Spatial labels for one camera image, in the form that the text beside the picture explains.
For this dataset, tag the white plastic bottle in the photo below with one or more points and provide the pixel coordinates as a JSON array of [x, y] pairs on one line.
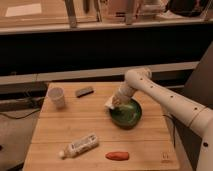
[[79, 146]]

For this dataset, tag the dark grey eraser block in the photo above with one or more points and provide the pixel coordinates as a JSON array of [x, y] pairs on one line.
[[84, 91]]

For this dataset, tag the grey metal post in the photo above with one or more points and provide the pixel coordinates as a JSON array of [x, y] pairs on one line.
[[71, 13]]

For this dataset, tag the white paper cup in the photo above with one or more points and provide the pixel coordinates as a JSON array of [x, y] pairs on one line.
[[56, 95]]

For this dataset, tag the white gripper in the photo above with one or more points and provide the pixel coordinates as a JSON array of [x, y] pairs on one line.
[[123, 94]]

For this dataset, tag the green ceramic bowl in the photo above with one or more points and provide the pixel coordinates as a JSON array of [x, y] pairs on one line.
[[127, 115]]

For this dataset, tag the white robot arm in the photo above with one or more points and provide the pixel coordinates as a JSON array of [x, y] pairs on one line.
[[194, 115]]

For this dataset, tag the white sponge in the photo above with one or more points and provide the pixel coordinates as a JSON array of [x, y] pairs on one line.
[[109, 103]]

